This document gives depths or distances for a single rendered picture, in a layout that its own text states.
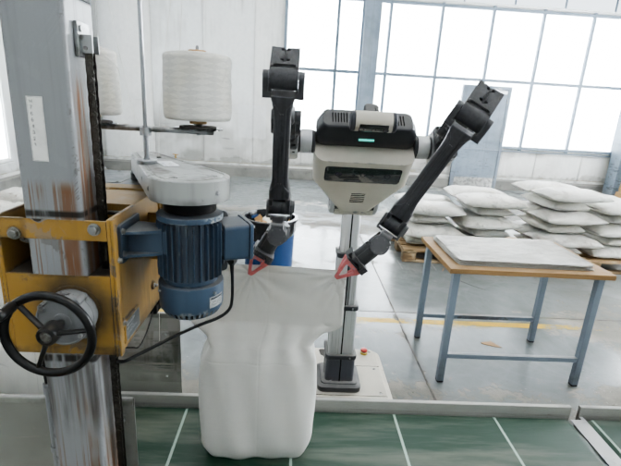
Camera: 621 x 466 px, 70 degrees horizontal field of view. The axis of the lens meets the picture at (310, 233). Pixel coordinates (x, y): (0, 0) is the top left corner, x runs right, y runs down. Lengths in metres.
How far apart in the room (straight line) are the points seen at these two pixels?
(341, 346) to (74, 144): 1.56
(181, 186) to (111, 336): 0.37
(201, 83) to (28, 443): 1.18
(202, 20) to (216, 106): 8.54
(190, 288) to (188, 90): 0.45
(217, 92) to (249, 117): 8.28
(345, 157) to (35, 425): 1.32
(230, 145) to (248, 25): 2.32
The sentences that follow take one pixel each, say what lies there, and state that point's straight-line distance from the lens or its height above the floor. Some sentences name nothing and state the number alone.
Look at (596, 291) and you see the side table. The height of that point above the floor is 0.64.
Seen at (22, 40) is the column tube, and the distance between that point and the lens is 1.00.
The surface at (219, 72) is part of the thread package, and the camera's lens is 1.11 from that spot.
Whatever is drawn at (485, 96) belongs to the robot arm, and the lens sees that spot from 1.31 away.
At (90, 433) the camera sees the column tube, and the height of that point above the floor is 0.82.
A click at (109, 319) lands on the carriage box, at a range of 1.06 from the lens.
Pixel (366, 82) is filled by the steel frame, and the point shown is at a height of 1.99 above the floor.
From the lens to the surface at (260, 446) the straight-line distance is 1.70.
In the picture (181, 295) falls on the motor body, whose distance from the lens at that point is 1.05.
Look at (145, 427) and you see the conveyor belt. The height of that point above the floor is 0.38.
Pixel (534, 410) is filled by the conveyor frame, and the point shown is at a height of 0.40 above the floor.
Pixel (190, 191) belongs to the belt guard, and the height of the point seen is 1.40.
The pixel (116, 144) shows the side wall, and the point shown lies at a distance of 10.07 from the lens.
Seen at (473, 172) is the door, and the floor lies 0.35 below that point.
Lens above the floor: 1.59
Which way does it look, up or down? 17 degrees down
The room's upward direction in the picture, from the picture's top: 3 degrees clockwise
